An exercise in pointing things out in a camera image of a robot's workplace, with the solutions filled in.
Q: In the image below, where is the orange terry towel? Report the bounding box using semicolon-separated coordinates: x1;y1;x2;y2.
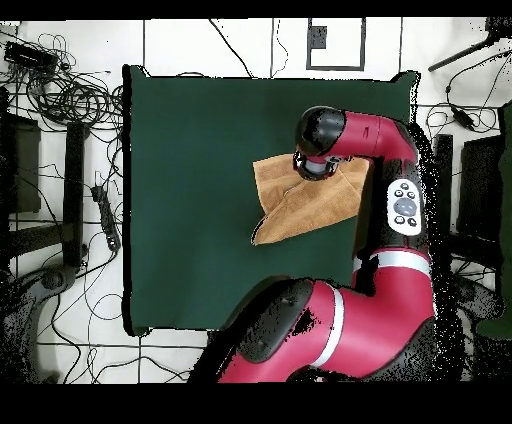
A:
250;153;371;246

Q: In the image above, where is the tangled black cable bundle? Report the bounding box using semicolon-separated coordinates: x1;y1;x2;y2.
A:
0;33;125;133
423;101;505;281

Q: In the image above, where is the black tripod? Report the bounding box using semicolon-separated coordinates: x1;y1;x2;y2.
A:
427;16;512;73

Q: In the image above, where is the dark grey square patch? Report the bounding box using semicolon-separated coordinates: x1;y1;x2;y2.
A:
308;25;328;50

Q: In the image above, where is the thin black cable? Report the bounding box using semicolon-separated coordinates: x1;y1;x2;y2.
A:
207;18;254;78
270;18;290;78

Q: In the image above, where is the grey square frame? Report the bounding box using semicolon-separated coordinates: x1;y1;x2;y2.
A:
306;17;367;72

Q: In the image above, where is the black power adapter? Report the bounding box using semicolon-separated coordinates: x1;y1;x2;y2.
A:
452;107;477;129

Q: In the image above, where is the black electronics box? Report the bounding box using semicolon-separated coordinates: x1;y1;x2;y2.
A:
2;40;60;75

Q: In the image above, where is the dark box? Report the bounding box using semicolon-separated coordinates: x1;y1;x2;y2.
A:
455;135;505;241
0;113;42;215

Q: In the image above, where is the black stand base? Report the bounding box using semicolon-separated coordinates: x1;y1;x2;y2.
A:
459;275;505;321
3;263;79;361

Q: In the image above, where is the dark green table cloth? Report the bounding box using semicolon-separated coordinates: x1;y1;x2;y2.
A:
122;64;421;336

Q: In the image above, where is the black power strip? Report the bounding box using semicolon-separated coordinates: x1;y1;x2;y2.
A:
90;184;122;252

